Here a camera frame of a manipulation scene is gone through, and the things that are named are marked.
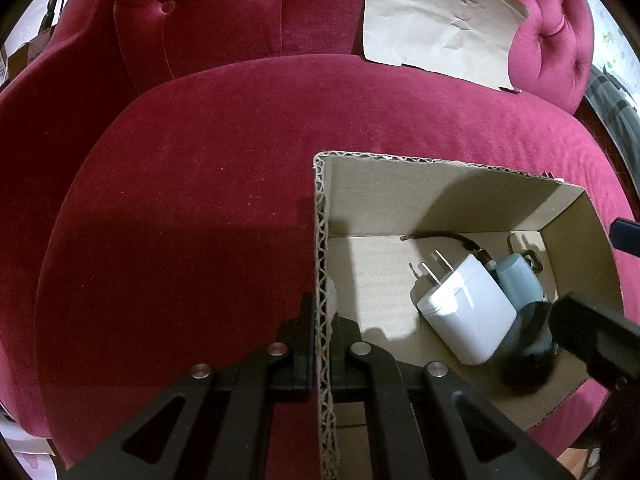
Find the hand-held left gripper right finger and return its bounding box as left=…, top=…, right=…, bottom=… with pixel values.
left=330, top=311, right=576, bottom=480

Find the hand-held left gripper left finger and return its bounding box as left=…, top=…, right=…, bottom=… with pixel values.
left=65, top=292, right=316, bottom=480

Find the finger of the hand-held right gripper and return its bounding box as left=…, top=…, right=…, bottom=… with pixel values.
left=550, top=290, right=640, bottom=396
left=609, top=216, right=640, bottom=253

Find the light blue roll-on bottle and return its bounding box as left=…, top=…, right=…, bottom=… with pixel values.
left=492, top=252, right=551, bottom=311

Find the metal carabiner keychain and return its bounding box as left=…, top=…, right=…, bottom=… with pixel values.
left=507, top=232, right=545, bottom=275

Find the white charger plug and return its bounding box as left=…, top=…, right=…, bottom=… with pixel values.
left=409, top=250, right=518, bottom=367

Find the black braided cord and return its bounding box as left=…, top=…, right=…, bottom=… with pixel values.
left=400, top=230, right=496, bottom=267

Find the grey checkered blanket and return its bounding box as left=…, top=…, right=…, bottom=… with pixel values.
left=582, top=62, right=640, bottom=181

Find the red velvet sofa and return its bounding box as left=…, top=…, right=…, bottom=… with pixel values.
left=0, top=0, right=640, bottom=471

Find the white patterned cloth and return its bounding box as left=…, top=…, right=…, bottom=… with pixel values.
left=590, top=0, right=640, bottom=86

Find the white printed paper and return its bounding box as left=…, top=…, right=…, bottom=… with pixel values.
left=0, top=417, right=56, bottom=471

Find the brown paper sheet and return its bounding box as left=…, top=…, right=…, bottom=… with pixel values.
left=362, top=0, right=530, bottom=95

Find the small background cardboard box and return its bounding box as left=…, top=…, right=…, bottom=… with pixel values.
left=0, top=25, right=51, bottom=81

